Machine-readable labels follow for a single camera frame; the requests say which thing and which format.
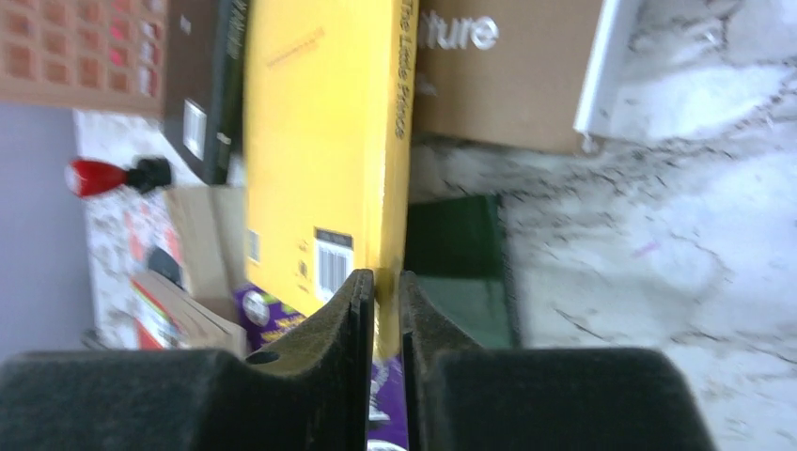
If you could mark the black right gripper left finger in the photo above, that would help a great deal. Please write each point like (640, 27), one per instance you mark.
(306, 391)

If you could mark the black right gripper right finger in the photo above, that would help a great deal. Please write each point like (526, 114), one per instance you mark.
(461, 396)

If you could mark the yellow Little Prince book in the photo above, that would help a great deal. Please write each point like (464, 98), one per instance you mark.
(327, 128)

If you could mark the brown Decorate Furniture book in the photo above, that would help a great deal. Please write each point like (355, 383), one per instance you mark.
(504, 72)

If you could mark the Little Women book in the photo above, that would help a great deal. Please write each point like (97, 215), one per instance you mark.
(209, 226)

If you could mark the white Afternoon Tea book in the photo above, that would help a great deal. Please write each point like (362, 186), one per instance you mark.
(604, 67)

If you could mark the purple comic paperback book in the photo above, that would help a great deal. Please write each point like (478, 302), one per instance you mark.
(265, 319)

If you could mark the dark green thin book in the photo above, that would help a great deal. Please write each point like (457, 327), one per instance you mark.
(458, 249)

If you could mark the red comic paperback book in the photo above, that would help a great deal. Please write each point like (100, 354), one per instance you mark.
(168, 318)

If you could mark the small red capped object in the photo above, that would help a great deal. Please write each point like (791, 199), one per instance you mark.
(87, 178)

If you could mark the black hardcover book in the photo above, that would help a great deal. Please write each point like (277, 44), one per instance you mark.
(204, 83)

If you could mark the peach plastic file organizer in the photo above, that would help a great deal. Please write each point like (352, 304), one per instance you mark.
(105, 55)

